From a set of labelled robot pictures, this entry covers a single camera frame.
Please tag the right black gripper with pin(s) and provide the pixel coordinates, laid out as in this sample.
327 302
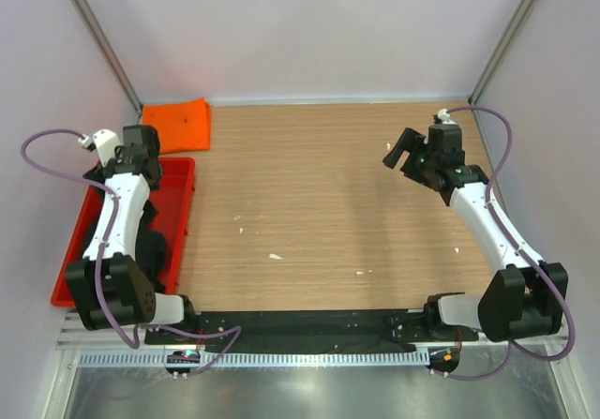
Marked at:
412 142

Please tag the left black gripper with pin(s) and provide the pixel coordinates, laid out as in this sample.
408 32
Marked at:
118 154

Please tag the black t shirt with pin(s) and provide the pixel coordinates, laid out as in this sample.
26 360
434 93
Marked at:
151 246

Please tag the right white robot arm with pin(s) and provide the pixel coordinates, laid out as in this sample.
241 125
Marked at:
526 295

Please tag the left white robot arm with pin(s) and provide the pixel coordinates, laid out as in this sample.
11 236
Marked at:
108 285

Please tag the folded orange t shirt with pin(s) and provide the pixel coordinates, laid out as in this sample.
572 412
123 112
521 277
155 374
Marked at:
181 127

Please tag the red plastic bin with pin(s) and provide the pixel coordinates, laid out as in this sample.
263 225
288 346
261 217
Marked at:
172 201

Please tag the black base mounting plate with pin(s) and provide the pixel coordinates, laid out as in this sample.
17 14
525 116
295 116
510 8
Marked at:
268 329

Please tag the left aluminium corner post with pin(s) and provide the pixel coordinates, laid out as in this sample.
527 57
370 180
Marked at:
94 28

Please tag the aluminium corner post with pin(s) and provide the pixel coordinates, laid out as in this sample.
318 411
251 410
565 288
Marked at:
508 37
94 28

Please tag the right aluminium corner post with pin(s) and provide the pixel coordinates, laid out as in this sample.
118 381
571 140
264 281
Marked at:
508 37

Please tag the slotted white cable duct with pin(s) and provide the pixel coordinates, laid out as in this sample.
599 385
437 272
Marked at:
171 358

